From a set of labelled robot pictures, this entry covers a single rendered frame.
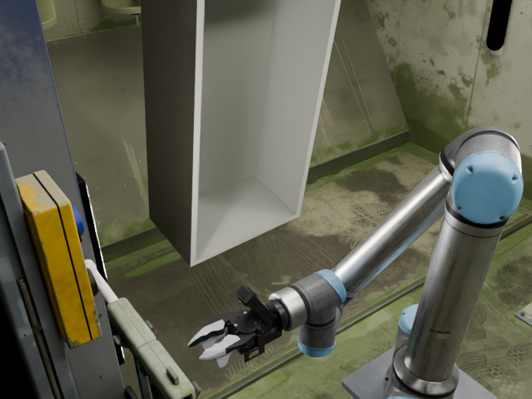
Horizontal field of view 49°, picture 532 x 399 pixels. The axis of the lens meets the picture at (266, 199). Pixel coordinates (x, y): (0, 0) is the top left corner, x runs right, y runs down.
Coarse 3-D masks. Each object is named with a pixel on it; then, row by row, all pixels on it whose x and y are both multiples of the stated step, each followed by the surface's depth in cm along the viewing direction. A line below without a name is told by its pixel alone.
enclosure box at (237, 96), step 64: (192, 0) 169; (256, 0) 227; (320, 0) 212; (192, 64) 182; (256, 64) 247; (320, 64) 224; (192, 128) 197; (256, 128) 271; (192, 192) 215; (256, 192) 282; (192, 256) 239
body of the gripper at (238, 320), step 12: (240, 312) 125; (252, 312) 124; (276, 312) 126; (228, 324) 122; (240, 324) 122; (252, 324) 122; (264, 324) 125; (276, 324) 127; (264, 336) 126; (276, 336) 129; (252, 348) 124
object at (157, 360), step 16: (96, 272) 132; (112, 304) 122; (128, 304) 122; (112, 320) 120; (128, 320) 118; (128, 336) 114; (144, 336) 114; (144, 352) 110; (160, 352) 110; (144, 368) 110; (160, 368) 107; (176, 368) 107; (160, 384) 104; (176, 384) 103
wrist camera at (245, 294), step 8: (240, 288) 119; (248, 288) 120; (240, 296) 118; (248, 296) 118; (256, 296) 120; (248, 304) 118; (256, 304) 119; (256, 312) 120; (264, 312) 122; (264, 320) 123
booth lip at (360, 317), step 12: (516, 228) 332; (408, 288) 290; (384, 300) 283; (396, 300) 286; (372, 312) 278; (348, 324) 270; (276, 360) 252; (288, 360) 253; (264, 372) 247; (240, 384) 242; (216, 396) 237; (228, 396) 239
